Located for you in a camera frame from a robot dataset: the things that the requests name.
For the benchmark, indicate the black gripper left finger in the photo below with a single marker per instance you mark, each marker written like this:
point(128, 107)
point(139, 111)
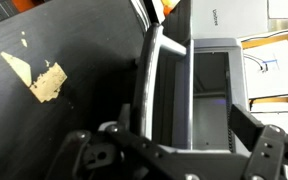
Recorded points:
point(117, 156)

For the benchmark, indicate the white box with gray print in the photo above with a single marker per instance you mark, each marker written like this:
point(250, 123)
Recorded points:
point(237, 20)

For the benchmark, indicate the tan tape scrap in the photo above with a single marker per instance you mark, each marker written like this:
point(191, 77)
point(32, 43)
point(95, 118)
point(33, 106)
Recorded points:
point(47, 83)

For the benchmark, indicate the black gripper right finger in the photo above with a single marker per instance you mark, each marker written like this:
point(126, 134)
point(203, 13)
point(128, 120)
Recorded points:
point(267, 150)

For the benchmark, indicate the white sheet with blue mark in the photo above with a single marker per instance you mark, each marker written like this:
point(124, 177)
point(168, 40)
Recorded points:
point(284, 76)

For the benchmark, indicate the gray toaster oven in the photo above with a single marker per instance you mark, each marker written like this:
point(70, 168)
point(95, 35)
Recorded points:
point(239, 76)

